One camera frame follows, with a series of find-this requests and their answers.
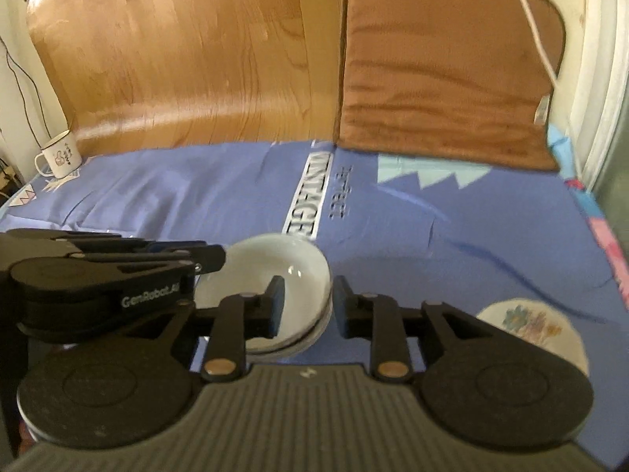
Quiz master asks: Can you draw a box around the white enamel mug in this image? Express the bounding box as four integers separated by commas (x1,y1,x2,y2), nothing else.
34,129,83,179

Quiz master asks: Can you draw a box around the white cable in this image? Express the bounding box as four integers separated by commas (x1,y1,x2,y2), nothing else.
498,0,590,183

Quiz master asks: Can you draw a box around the white window frame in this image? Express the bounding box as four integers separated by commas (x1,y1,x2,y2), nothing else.
575,0,629,192

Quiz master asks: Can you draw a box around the thin black cable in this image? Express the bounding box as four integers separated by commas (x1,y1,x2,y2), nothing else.
0,37,48,147

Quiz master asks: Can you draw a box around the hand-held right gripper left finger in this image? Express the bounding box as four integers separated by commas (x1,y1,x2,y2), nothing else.
125,276,287,383

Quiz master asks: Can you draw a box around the blue printed blanket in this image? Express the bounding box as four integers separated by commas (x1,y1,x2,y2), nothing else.
0,125,629,472

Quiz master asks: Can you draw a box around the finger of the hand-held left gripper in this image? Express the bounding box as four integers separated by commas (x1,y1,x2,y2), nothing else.
74,236,210,257
123,245,227,312

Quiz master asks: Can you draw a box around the brown seat cushion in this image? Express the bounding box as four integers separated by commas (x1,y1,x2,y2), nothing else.
334,0,567,173

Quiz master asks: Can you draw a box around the wood-pattern laminate sheet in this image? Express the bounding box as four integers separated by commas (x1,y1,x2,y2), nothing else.
24,0,346,158

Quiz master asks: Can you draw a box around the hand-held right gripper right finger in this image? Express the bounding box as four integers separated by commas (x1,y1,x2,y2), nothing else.
333,276,487,383

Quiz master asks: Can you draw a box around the white plate blue flower print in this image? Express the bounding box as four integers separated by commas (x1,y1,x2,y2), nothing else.
476,297,590,375

